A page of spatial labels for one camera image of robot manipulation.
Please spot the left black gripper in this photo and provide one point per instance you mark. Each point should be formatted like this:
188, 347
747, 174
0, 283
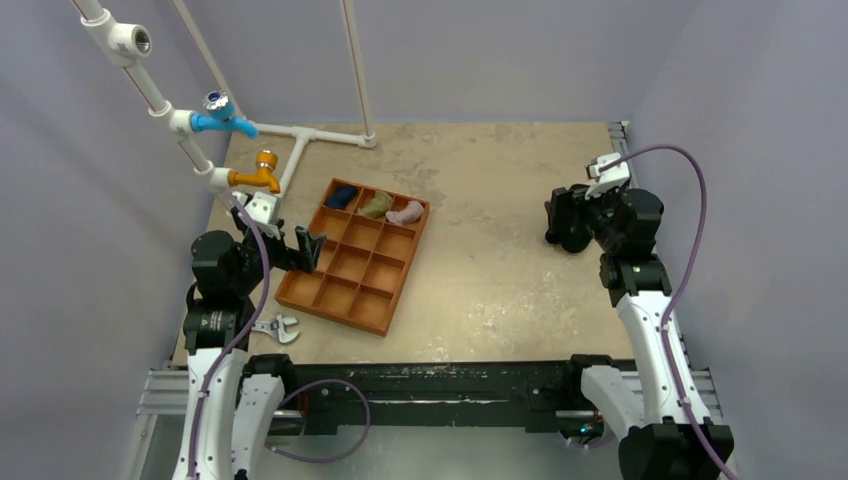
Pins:
289, 259

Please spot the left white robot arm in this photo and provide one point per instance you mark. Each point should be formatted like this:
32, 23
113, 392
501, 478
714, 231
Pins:
232, 397

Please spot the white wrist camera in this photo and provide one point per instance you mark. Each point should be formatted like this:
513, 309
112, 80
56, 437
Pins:
607, 172
263, 208

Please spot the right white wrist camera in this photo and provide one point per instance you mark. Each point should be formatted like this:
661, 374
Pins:
607, 172

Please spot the orange plastic faucet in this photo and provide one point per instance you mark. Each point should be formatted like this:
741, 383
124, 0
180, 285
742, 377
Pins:
266, 162

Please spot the white pvc pipe frame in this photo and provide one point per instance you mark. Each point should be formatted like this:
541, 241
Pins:
126, 45

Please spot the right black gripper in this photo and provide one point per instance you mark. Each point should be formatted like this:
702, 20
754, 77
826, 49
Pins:
566, 216

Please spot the orange compartment tray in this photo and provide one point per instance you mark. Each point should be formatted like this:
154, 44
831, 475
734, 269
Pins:
362, 268

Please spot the rolled navy blue underwear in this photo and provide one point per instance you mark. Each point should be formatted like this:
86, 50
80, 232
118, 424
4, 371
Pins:
341, 197

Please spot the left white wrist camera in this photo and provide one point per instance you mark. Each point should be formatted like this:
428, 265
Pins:
263, 208

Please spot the rolled olive green underwear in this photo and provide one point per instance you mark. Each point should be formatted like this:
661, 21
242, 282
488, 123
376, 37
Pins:
377, 206

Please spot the red handled adjustable wrench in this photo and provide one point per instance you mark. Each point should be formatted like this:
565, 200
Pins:
278, 328

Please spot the aluminium frame rails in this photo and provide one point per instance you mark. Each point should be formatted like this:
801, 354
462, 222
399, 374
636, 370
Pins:
157, 428

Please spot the blue plastic faucet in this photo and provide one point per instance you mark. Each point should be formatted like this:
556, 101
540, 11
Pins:
221, 115

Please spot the rolled pink underwear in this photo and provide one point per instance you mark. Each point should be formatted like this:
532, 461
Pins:
407, 215

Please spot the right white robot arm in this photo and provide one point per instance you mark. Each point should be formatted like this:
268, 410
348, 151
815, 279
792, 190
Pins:
666, 431

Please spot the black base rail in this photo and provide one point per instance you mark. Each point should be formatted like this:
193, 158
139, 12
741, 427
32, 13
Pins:
536, 396

